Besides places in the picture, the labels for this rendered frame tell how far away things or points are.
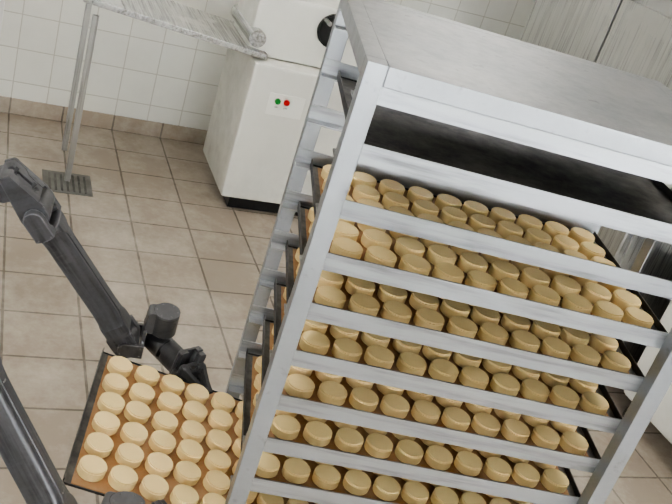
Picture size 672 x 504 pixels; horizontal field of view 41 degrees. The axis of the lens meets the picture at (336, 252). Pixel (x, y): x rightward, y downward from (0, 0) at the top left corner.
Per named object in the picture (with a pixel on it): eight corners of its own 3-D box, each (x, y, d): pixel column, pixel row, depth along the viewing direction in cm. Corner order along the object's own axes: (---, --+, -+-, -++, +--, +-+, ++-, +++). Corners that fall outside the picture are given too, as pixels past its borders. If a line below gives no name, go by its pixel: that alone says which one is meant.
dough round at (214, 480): (211, 499, 165) (216, 491, 165) (197, 479, 168) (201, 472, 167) (231, 493, 169) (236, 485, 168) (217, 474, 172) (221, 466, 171)
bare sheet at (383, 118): (353, 157, 128) (356, 147, 128) (336, 77, 164) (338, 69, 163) (719, 252, 139) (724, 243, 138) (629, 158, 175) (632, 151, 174)
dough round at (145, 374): (160, 387, 186) (163, 380, 185) (138, 387, 183) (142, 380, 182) (151, 371, 189) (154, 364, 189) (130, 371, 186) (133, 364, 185)
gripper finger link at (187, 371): (213, 407, 197) (187, 380, 201) (225, 382, 194) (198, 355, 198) (191, 414, 191) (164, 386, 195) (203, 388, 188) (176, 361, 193)
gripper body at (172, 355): (189, 385, 200) (169, 365, 204) (205, 350, 196) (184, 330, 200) (168, 391, 195) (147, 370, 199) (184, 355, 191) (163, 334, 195)
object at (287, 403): (255, 405, 146) (260, 390, 145) (255, 394, 149) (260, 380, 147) (607, 476, 158) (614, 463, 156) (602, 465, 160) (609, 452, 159)
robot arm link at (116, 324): (23, 189, 179) (14, 219, 171) (49, 180, 179) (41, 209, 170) (122, 335, 205) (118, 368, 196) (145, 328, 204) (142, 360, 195)
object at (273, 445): (242, 447, 150) (246, 433, 149) (242, 436, 152) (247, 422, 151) (587, 513, 162) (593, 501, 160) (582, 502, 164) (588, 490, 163)
